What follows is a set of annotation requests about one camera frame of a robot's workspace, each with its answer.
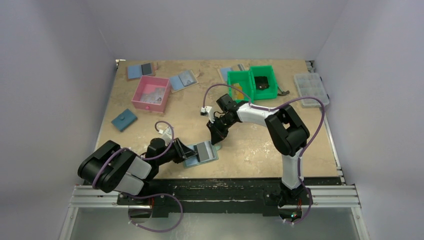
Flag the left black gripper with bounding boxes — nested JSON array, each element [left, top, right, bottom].
[[156, 137, 197, 166]]

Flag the green card holder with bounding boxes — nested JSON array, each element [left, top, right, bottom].
[[183, 140, 221, 169]]

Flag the grey credit card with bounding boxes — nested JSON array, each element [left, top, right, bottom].
[[196, 141, 216, 163]]

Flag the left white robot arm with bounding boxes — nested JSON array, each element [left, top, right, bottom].
[[77, 138, 198, 205]]

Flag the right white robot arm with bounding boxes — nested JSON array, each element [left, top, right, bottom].
[[200, 94, 310, 206]]

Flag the cards in pink box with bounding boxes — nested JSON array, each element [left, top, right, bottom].
[[139, 87, 166, 105]]

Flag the blue card behind bin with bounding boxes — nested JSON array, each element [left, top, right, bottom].
[[217, 63, 246, 83]]

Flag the dark blue card holder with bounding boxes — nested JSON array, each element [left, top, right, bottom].
[[111, 108, 138, 132]]

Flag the yellow item in bin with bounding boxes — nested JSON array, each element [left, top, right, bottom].
[[232, 83, 245, 100]]

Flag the black item in bin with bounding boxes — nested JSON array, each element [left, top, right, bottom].
[[254, 76, 270, 90]]

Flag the right green bin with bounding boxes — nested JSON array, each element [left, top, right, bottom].
[[249, 65, 278, 101]]

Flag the pink open box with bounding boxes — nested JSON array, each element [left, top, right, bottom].
[[131, 75, 171, 113]]

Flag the dark tool beside bin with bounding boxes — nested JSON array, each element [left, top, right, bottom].
[[277, 86, 290, 97]]

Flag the clear compartment organizer box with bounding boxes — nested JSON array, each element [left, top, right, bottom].
[[294, 73, 330, 106]]

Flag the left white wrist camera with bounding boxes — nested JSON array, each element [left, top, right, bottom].
[[158, 127, 173, 143]]

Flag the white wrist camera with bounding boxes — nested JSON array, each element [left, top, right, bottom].
[[158, 127, 173, 143], [200, 106, 213, 116]]

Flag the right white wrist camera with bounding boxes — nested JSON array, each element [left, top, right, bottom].
[[200, 106, 213, 116]]

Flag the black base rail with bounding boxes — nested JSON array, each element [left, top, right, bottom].
[[71, 176, 362, 220]]

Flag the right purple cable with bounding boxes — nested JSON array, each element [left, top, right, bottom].
[[202, 83, 326, 227]]

